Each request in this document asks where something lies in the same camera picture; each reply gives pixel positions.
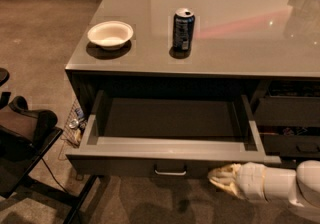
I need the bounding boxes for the silver drawer handle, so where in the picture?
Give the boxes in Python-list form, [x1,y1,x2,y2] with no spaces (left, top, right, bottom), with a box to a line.
[154,165,187,177]

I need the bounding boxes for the dark blue soda can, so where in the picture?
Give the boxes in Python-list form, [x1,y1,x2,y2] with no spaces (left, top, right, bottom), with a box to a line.
[172,8,195,51]

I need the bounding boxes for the grey cabinet desk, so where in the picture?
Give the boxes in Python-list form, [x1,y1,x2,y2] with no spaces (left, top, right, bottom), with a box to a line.
[66,0,320,112]

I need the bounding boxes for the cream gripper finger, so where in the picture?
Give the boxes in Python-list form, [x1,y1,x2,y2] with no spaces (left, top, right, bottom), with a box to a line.
[207,164,245,199]

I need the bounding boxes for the black chair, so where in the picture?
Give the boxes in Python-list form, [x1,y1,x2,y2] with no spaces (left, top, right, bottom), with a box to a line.
[0,67,98,224]

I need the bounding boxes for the dark lower right drawers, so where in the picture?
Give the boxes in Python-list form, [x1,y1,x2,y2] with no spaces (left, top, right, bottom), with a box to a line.
[250,80,320,167]

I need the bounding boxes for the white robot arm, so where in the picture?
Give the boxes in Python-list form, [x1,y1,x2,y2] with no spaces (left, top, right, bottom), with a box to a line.
[208,160,320,224]

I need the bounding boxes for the white bowl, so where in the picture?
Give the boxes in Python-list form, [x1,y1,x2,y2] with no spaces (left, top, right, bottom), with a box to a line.
[87,21,134,50]

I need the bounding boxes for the grey top drawer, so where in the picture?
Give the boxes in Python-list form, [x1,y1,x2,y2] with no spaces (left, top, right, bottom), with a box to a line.
[66,91,281,178]

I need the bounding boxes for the wire basket with items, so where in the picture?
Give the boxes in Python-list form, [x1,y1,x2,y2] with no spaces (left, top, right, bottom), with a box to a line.
[58,99,87,161]

